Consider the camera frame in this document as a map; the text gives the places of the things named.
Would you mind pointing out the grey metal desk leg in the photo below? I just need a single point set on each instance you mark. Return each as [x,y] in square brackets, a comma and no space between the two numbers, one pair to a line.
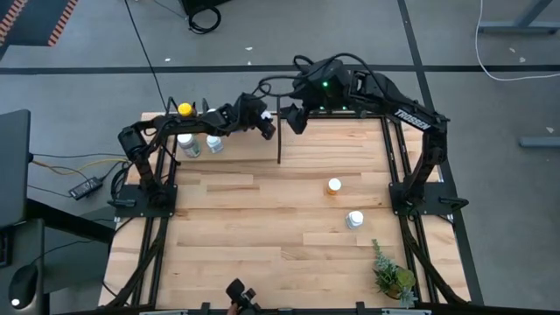
[516,28]

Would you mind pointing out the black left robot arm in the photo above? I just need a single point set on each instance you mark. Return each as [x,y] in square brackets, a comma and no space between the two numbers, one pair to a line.
[184,124]

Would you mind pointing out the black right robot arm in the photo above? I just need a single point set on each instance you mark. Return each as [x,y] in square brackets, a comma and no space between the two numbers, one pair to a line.
[415,120]

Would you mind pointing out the grey metal desk foot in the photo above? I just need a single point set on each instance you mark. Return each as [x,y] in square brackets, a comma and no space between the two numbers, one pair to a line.
[540,142]

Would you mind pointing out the black handheld device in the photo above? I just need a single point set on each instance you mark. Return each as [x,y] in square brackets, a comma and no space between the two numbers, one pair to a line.
[238,291]

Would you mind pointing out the black mat with orange stripes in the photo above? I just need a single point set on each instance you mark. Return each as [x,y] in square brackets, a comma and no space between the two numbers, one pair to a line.
[30,22]

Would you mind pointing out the black computer mouse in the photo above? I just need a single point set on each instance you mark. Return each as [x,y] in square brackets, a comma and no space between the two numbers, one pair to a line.
[23,286]

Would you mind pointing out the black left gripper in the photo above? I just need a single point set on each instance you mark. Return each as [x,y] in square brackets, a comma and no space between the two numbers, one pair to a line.
[250,111]

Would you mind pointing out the amber bottle with yellow cap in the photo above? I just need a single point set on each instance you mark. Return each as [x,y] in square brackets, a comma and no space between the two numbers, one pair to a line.
[185,109]

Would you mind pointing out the black power adapter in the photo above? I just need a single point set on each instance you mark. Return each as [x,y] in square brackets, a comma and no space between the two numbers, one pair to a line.
[85,188]

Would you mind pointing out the green label bottle white cap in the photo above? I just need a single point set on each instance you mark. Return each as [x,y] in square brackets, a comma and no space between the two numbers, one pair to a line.
[186,140]

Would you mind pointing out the dark grey side desk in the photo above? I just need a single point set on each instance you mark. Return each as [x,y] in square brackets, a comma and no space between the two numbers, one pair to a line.
[13,175]

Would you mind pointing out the potted artificial green plant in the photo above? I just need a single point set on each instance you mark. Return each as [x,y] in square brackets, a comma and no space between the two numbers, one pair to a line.
[391,277]

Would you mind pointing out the person's hand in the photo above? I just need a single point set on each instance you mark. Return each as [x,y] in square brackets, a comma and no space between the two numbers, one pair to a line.
[232,310]

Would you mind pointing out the orange bottle with white cap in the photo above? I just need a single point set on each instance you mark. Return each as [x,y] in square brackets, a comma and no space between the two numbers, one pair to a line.
[334,184]

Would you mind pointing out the wooden shelf with black frame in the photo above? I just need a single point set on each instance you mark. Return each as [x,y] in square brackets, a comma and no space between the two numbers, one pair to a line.
[245,149]

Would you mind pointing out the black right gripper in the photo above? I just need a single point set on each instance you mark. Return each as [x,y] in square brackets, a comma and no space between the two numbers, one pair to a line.
[324,85]

